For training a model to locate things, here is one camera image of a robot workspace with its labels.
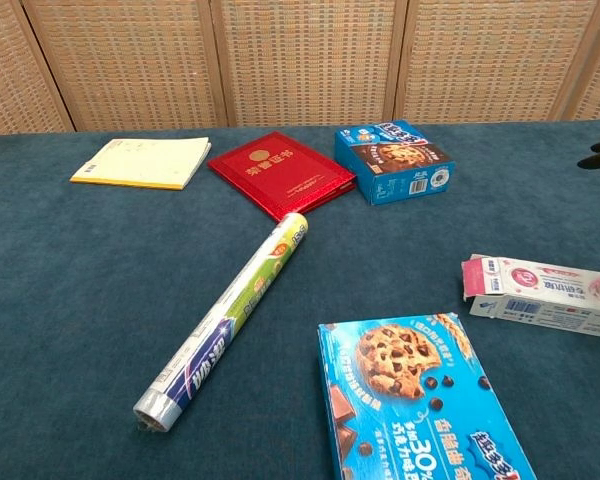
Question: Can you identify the cling film roll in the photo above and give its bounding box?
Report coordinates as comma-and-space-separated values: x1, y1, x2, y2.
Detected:
132, 212, 310, 434

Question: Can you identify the white pink toothpaste box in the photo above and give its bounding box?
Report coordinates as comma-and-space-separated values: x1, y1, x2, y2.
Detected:
461, 253, 600, 341

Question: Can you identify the thick blue brown cookie box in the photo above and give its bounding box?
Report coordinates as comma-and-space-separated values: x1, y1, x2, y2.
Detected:
333, 118, 457, 207

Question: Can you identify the red certificate book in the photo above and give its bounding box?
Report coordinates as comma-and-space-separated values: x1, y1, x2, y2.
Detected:
207, 131, 357, 223

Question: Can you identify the teal table mat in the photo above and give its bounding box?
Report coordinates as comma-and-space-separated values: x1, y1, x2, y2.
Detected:
0, 119, 600, 480

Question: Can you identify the woven wooden folding screen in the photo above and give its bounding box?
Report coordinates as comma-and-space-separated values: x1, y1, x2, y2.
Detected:
0, 0, 600, 139

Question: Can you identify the cream notepad yellow edge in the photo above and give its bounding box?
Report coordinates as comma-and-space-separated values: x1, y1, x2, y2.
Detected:
69, 137, 213, 192

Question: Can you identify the flat light blue cookie box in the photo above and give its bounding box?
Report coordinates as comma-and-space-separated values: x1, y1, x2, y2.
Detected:
317, 312, 537, 480

